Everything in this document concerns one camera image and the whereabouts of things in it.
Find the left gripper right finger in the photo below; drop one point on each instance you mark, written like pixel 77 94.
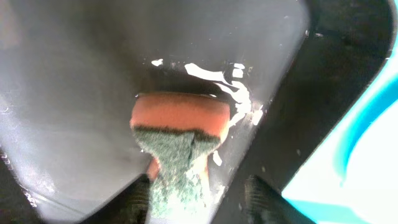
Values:
pixel 262 205

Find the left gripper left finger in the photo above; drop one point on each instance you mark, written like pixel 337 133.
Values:
pixel 129 207

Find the teal plastic tray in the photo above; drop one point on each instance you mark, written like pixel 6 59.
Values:
pixel 351 176

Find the black plastic tray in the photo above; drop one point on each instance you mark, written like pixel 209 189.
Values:
pixel 71 72

